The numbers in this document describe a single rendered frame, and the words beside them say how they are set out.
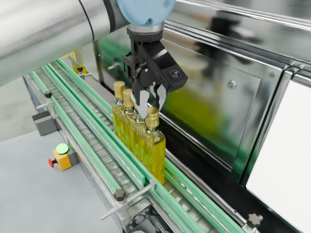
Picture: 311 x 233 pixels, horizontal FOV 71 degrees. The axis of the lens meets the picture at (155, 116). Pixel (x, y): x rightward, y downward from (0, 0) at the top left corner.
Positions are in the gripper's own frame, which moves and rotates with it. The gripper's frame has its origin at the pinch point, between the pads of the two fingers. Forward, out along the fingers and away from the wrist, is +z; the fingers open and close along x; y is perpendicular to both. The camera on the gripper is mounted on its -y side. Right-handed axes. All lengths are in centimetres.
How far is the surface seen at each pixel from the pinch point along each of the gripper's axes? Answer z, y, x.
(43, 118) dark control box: 32, 62, 22
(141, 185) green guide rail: 23.8, -2.2, 5.6
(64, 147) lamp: 30, 35, 20
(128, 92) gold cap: -0.9, 11.0, 0.8
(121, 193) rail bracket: 14.4, -7.1, 14.1
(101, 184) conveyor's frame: 27.4, 8.0, 15.0
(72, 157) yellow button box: 35, 33, 18
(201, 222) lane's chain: 27.4, -19.6, -3.1
